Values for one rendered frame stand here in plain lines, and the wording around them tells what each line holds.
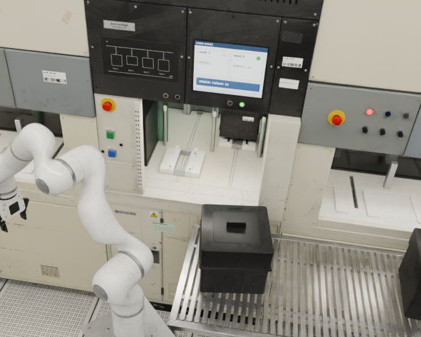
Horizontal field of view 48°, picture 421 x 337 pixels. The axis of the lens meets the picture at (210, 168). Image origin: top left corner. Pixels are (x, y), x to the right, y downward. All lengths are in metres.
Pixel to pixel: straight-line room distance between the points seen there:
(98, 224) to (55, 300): 1.59
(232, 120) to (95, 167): 1.23
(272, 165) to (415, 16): 0.79
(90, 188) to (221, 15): 0.80
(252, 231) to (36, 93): 1.10
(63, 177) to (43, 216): 1.20
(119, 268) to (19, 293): 1.65
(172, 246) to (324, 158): 0.94
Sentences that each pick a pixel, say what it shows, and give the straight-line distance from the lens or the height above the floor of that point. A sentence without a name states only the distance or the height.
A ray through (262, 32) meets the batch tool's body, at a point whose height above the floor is 1.74.
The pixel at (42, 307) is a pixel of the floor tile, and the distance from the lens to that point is 3.06.
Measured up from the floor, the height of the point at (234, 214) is 1.01.
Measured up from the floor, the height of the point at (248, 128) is 1.02.
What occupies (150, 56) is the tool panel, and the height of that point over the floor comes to 1.60.
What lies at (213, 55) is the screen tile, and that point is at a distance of 1.88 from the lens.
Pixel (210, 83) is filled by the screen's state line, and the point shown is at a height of 1.51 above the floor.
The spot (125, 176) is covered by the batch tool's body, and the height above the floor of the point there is 0.97.
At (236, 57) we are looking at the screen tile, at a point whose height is 1.63.
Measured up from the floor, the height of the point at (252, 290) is 0.78.
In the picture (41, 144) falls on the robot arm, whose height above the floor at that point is 1.54.
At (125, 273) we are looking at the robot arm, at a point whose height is 1.17.
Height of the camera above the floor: 2.35
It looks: 36 degrees down
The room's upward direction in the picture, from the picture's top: 4 degrees clockwise
